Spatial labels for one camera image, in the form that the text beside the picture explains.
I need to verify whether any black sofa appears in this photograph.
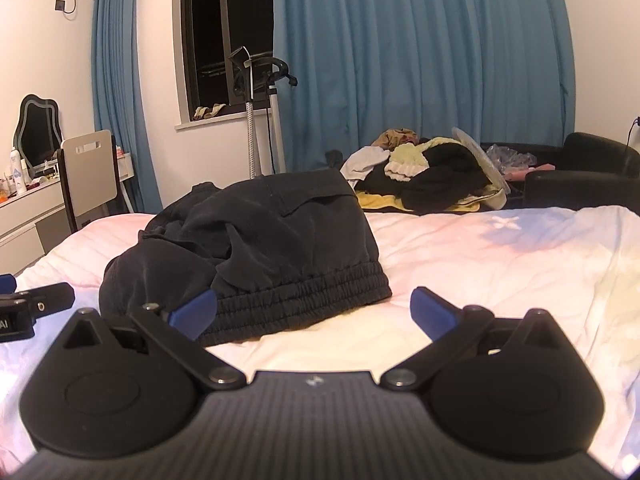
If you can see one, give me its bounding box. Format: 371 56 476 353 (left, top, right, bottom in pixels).
480 131 640 211

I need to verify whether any beige cloth on windowsill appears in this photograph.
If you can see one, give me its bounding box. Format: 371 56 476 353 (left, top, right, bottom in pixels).
192 103 227 122

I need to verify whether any pale yellow fuzzy cloth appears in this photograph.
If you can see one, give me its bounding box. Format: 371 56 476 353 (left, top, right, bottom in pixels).
384 144 430 182

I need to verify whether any clear plastic bag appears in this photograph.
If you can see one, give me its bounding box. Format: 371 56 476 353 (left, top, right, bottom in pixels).
482 144 538 171

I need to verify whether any pink white bed blanket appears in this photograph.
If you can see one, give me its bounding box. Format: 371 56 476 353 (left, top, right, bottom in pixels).
0 205 640 476

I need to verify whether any wide blue curtain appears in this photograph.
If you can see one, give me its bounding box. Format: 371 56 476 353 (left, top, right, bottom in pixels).
272 0 578 181

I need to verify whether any narrow blue curtain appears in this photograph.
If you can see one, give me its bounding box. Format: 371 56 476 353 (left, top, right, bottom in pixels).
91 0 163 214

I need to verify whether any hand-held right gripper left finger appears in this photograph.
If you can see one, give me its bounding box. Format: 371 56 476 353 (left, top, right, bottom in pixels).
59 287 247 392

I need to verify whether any brown patterned cloth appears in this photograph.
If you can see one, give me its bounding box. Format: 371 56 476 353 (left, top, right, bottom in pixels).
371 128 420 151

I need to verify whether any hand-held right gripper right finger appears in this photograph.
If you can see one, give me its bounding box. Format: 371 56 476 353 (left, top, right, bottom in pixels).
380 286 573 392

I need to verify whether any white vanity desk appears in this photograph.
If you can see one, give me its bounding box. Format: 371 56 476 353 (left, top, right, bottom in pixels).
0 177 68 276

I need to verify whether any pink cloth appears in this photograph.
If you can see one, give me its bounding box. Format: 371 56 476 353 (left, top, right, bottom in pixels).
502 164 557 181

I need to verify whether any dark window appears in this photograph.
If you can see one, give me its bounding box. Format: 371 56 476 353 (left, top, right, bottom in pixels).
172 0 276 126

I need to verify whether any white spray bottle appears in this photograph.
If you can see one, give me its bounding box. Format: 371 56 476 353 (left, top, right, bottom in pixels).
11 147 28 193

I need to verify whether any round translucent lid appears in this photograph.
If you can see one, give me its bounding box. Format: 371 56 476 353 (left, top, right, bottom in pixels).
451 126 512 196

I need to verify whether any white cloth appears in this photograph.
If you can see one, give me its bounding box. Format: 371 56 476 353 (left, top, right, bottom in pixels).
341 146 392 183

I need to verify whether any black garment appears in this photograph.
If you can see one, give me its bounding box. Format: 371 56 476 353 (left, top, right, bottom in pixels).
370 137 501 212

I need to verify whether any garment steamer stand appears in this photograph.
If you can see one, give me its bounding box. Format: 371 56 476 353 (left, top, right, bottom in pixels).
227 46 298 181

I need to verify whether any wavy black-framed mirror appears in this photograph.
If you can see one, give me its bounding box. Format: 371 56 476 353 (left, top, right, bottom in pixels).
11 94 66 171

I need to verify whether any white-backed chair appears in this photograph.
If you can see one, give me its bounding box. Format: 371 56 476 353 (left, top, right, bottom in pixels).
56 129 132 233

